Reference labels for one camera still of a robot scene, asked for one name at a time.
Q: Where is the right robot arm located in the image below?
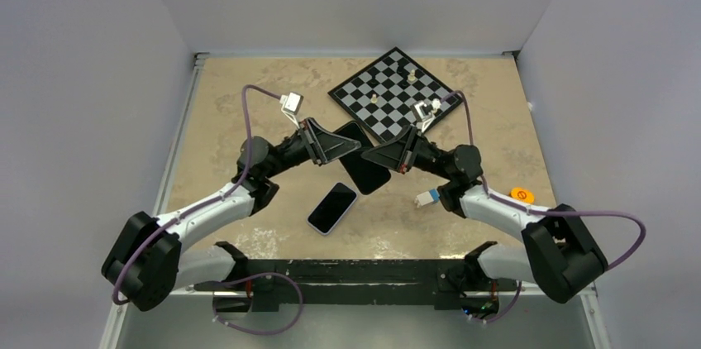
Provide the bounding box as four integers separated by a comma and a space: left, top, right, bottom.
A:
362, 127, 610, 304

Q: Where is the black white chessboard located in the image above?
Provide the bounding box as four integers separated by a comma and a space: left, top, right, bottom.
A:
328, 47, 463, 143

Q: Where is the white blue toy block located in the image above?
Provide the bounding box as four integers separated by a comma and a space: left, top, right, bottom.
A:
414, 189, 440, 208

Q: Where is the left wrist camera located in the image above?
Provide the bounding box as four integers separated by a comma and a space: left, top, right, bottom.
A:
279, 92, 304, 126

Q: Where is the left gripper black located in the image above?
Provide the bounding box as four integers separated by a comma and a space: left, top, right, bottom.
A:
263, 117, 360, 179

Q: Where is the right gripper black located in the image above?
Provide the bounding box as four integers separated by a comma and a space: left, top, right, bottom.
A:
360, 125, 455, 181

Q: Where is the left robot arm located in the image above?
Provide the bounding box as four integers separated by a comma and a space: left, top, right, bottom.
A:
101, 117, 361, 311

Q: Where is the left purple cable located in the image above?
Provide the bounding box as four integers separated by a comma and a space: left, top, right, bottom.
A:
112, 84, 303, 336

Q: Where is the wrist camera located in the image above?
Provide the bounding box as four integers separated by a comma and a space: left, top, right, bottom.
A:
279, 92, 304, 126
411, 98, 441, 133

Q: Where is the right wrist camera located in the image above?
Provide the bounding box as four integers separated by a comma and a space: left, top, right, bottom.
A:
411, 98, 441, 133

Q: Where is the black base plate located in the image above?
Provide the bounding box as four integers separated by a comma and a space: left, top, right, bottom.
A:
194, 259, 517, 312

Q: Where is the black chess piece back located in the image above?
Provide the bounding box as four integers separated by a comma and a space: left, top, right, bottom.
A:
398, 65, 409, 88

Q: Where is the black phone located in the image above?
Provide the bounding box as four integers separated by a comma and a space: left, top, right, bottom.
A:
335, 121, 391, 195

